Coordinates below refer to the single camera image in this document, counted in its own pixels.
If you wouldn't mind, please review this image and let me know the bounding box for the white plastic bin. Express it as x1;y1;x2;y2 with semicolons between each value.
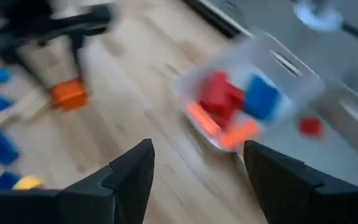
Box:
172;29;326;154
259;82;358;189

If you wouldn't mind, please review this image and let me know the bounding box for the orange block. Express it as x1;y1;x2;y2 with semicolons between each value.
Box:
184;101;223;138
218;119;261;150

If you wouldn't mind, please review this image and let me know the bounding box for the black aluminium table frame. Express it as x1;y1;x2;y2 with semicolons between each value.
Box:
181;0;256;40

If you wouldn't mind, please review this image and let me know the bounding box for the red wooden arch block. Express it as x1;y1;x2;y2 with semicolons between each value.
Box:
198;70;246;113

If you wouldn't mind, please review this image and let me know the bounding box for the black pole white base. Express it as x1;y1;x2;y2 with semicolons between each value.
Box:
293;0;344;32

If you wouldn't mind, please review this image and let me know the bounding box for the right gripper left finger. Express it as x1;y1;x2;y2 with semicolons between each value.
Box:
0;138;156;224

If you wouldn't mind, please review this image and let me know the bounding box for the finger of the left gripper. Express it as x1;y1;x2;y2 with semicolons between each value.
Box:
69;32;86;82
0;45;56;93

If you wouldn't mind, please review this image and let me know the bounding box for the small red brick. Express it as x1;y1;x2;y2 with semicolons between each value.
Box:
298;116;324;138

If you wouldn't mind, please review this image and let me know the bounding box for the small orange brick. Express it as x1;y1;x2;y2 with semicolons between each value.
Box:
49;77;90;112

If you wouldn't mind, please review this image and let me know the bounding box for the small yellow block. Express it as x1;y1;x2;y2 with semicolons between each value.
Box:
12;175;45;191

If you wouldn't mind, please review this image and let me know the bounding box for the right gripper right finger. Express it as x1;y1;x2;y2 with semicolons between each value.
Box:
243;139;358;224

